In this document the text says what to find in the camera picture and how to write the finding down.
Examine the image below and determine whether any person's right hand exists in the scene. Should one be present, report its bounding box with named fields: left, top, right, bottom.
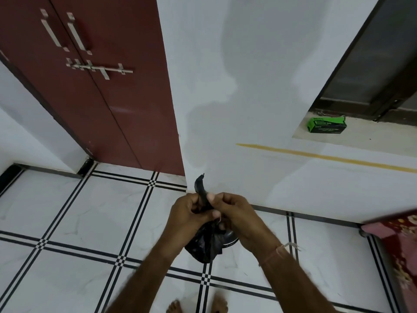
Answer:
left=208, top=192, right=283, bottom=263

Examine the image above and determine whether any person's left hand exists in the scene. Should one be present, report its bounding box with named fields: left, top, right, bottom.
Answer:
left=164, top=193, right=219, bottom=255

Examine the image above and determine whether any black plastic garbage bag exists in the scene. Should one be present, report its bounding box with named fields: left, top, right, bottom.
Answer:
left=184, top=173, right=240, bottom=264

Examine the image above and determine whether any person's left forearm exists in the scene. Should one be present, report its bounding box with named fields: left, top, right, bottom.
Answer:
left=106, top=239, right=193, bottom=313

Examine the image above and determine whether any person's right forearm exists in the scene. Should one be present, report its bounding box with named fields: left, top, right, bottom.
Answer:
left=260, top=248, right=341, bottom=313

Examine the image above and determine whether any thread wrist band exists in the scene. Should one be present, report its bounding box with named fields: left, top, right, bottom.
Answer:
left=259, top=243, right=302, bottom=267

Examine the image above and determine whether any person's right foot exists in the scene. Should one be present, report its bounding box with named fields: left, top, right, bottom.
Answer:
left=211, top=294, right=229, bottom=313

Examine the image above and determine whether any dark red door leaf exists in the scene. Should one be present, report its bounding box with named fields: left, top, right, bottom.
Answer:
left=0, top=0, right=142, bottom=170
left=48, top=0, right=186, bottom=177

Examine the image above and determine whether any green garbage bag box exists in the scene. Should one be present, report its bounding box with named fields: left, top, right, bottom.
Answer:
left=306, top=116, right=348, bottom=134

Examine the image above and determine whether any steel door latch bolt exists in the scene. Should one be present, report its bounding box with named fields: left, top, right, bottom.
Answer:
left=66, top=58, right=134, bottom=81

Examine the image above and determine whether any red floral bed cover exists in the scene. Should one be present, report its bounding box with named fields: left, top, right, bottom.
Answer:
left=361, top=213, right=417, bottom=313

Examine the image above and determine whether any dark framed window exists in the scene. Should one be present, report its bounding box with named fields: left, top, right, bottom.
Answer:
left=309, top=0, right=417, bottom=126

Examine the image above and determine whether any steel door handle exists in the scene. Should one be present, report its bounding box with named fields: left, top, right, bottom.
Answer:
left=66, top=12, right=93, bottom=56
left=40, top=9, right=70, bottom=52

